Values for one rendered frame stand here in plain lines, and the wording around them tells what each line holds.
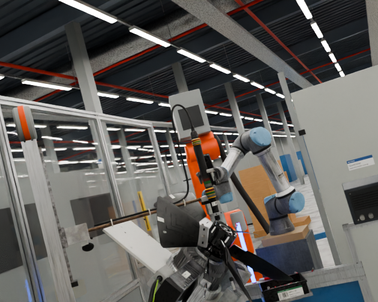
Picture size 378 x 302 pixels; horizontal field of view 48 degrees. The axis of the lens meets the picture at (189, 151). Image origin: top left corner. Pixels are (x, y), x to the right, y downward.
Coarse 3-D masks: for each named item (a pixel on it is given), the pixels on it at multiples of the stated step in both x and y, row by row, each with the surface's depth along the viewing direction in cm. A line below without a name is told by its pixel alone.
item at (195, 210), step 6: (180, 192) 210; (186, 192) 210; (168, 198) 204; (174, 198) 204; (180, 198) 204; (186, 198) 205; (192, 198) 205; (156, 204) 200; (192, 204) 201; (198, 204) 201; (186, 210) 197; (192, 210) 197; (198, 210) 197; (192, 216) 194; (198, 216) 194; (204, 216) 194
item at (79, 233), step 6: (66, 228) 174; (72, 228) 174; (78, 228) 175; (84, 228) 176; (66, 234) 173; (72, 234) 174; (78, 234) 175; (84, 234) 175; (66, 240) 174; (72, 240) 174; (78, 240) 174; (84, 240) 175; (66, 246) 174
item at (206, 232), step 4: (200, 228) 180; (208, 228) 183; (200, 232) 179; (204, 232) 181; (208, 232) 182; (200, 236) 179; (200, 240) 178; (204, 240) 180; (200, 244) 178; (204, 244) 179
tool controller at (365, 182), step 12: (360, 180) 210; (372, 180) 204; (348, 192) 205; (360, 192) 203; (372, 192) 202; (348, 204) 207; (360, 204) 205; (372, 204) 203; (360, 216) 205; (372, 216) 203
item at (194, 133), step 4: (192, 128) 199; (192, 132) 198; (196, 132) 198; (192, 136) 198; (196, 136) 197; (212, 200) 194; (216, 200) 196; (212, 204) 194; (216, 204) 195; (212, 208) 195; (216, 208) 194; (212, 212) 195; (216, 212) 194; (216, 216) 194
